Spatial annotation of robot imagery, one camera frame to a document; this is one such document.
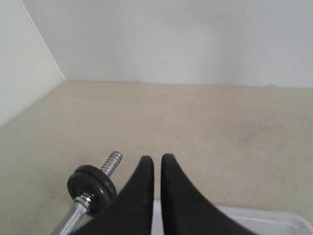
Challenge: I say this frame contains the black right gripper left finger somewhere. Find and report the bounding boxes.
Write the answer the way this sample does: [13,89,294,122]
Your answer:
[73,156,154,235]

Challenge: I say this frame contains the chrome threaded dumbbell bar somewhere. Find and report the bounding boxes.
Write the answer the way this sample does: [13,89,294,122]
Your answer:
[52,151,123,235]

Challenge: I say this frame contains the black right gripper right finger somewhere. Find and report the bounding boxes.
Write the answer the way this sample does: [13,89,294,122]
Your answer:
[160,153,255,235]

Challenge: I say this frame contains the white plastic tray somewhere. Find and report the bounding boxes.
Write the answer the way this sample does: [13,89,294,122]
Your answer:
[151,199,313,235]

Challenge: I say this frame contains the black weight plate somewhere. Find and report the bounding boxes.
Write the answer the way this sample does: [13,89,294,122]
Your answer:
[74,164,116,190]
[67,172,117,217]

